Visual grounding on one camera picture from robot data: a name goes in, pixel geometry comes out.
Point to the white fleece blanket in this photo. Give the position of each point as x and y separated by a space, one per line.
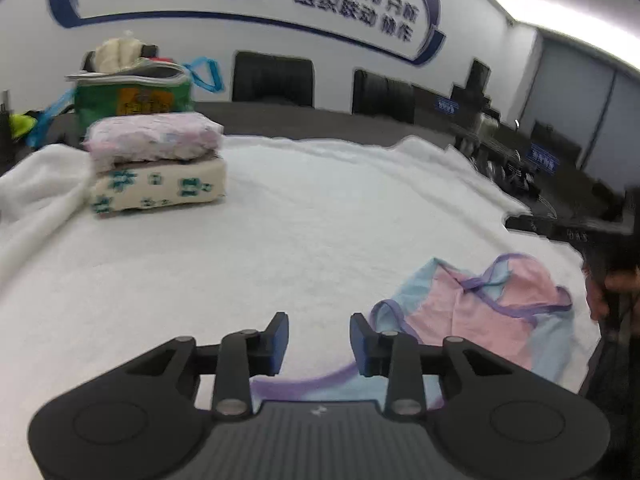
300 240

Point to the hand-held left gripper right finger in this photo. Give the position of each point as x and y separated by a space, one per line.
357 345

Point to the pink and blue garment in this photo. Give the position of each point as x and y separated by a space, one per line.
475 320

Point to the yellow-green cloth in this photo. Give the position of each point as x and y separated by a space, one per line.
22 125

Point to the cream cloth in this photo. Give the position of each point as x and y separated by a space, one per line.
117 55

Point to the person's right hand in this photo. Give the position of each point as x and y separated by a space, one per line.
596 297

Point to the green storage bag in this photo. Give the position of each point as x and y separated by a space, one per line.
130 97

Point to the folded cream green-flower garment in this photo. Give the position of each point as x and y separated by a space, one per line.
160 185

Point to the folded pink floral garment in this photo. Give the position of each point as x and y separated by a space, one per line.
150 137

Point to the blue desk name plate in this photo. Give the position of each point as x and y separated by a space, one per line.
446 104
544 159

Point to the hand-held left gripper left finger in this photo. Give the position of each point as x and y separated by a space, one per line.
280 340

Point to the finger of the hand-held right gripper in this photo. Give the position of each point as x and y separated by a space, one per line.
550 226

